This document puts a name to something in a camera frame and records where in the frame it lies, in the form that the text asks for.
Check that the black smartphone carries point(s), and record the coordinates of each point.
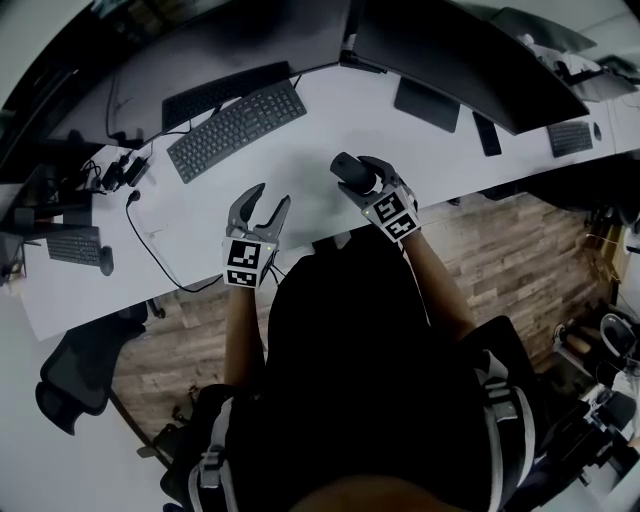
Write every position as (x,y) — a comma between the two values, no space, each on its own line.
(487,134)

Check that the white grey rounded device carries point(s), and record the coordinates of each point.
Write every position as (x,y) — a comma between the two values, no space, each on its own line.
(620,335)

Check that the black power adapter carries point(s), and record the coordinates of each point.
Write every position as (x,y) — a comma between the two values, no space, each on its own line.
(137,171)
(114,176)

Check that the black full-size keyboard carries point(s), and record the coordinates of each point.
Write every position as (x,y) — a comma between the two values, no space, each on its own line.
(235,130)

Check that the flat black monitor with stand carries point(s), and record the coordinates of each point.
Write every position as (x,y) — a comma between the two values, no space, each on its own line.
(465,55)

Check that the black mesh office chair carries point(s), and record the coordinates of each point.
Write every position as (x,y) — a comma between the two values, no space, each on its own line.
(85,365)

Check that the person's left forearm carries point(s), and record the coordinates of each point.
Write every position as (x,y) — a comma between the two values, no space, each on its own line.
(242,340)

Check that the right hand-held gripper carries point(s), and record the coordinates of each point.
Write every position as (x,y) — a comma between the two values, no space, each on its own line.
(395,215)

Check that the grey monitor back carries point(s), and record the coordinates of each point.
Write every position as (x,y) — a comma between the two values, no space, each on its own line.
(545,27)

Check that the black computer mouse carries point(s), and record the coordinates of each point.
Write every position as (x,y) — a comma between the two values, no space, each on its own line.
(106,261)
(597,131)

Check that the dark grey mouse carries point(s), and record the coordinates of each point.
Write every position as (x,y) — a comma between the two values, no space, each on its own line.
(350,172)

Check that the small black keyboard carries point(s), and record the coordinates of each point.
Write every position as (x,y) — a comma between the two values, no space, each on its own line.
(75,250)
(570,139)

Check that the person's black clothed body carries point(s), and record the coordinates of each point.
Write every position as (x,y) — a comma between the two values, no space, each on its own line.
(360,360)

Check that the person's right forearm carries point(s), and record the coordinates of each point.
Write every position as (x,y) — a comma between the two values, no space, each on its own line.
(440,295)

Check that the large curved black monitor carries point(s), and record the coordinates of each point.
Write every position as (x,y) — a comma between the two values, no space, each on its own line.
(225,45)

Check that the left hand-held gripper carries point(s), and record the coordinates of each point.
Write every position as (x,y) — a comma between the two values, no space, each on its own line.
(245,260)

